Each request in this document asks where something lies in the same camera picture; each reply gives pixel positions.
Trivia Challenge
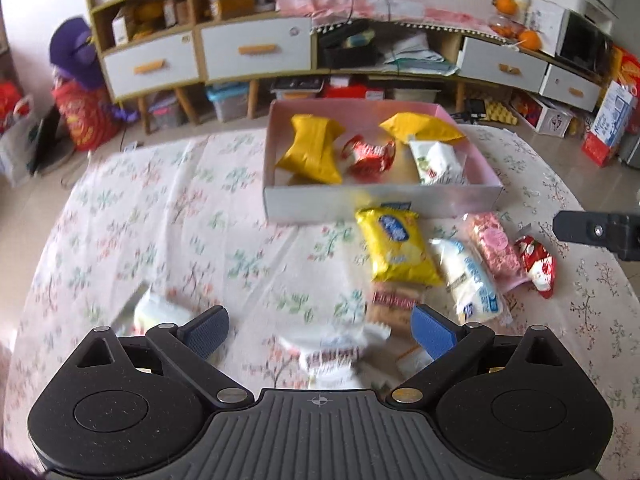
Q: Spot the yellow egg tray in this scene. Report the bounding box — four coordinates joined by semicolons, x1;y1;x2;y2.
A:
482;100;518;126

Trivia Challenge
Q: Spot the yellow blue-label snack packet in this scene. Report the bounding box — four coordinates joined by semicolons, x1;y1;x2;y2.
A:
355;205;445;287

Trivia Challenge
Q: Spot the floral tablecloth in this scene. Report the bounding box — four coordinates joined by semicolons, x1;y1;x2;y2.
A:
10;125;640;461

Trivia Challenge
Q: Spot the white green snack packet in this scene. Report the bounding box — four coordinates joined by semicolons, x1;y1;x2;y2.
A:
407;136;468;186

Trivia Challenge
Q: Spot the microwave oven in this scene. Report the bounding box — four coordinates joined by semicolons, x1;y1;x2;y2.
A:
555;10;613;78

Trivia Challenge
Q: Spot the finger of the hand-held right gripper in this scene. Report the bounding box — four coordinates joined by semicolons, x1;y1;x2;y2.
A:
552;211;640;261

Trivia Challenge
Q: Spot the small red white snack packet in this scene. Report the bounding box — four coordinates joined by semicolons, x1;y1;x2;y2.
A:
515;235;557;300

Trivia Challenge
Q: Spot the purple hat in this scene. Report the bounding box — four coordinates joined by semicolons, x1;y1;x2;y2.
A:
49;16;108;88

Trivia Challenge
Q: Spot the white blue snack packet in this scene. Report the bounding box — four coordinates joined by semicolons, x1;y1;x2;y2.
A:
430;237;503;325

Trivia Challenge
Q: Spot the large yellow snack packet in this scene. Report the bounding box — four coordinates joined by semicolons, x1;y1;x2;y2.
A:
276;115;347;185

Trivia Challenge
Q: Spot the dark lid storage bin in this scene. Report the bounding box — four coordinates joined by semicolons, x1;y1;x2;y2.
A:
271;77;323;102

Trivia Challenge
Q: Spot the black basket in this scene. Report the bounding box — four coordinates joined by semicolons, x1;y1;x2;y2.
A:
317;20;381;68

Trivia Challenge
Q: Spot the flat yellow snack packet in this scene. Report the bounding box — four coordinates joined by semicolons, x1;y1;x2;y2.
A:
378;112;467;143

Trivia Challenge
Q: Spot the tall wooden shelf cabinet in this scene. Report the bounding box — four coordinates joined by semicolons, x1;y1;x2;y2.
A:
81;0;206;133

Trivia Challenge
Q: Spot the pink cardboard box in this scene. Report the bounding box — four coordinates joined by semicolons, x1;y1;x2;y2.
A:
263;100;504;223

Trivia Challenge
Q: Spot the pink cloth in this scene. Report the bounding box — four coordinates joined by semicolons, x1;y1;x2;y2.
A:
275;0;501;36

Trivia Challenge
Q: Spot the blue lid storage bin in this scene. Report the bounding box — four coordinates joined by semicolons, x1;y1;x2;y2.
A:
206;82;251;123

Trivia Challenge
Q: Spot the white shopping bag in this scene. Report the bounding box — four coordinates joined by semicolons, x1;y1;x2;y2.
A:
0;95;41;186

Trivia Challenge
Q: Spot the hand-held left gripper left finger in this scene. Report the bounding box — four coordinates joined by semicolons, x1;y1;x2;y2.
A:
75;305;253;409

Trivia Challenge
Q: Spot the white printed card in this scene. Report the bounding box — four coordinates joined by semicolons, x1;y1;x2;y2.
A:
525;0;566;56

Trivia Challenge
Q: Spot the white red printed box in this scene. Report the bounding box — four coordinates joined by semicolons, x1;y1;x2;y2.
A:
510;92;573;138

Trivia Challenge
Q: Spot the pink snack packet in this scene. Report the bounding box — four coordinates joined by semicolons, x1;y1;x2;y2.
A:
462;211;530;291

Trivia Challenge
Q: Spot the small clear storage bin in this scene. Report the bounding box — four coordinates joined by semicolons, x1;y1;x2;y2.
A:
150;92;188;131

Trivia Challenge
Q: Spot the red yellow box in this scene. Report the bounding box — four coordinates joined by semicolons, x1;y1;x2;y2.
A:
607;45;640;91

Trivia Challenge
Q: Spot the blue white carton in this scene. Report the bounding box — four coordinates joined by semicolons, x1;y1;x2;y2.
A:
580;80;633;168

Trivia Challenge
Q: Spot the pile of papers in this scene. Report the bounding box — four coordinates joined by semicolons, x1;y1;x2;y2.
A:
382;32;458;76

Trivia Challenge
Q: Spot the plain white snack packet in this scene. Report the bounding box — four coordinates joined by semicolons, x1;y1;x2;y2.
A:
132;292;193;336

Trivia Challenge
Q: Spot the brown biscuit packet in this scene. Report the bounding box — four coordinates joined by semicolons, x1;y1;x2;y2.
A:
367;282;426;338

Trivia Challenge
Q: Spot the long wooden drawer cabinet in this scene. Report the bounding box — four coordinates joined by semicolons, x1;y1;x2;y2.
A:
195;10;608;113

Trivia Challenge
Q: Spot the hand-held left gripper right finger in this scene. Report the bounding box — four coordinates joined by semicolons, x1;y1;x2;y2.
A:
389;304;566;406

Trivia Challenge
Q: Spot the brown cardboard box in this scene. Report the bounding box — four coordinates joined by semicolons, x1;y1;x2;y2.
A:
210;0;256;21

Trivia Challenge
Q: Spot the red printed bag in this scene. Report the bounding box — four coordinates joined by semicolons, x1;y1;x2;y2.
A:
52;80;121;151

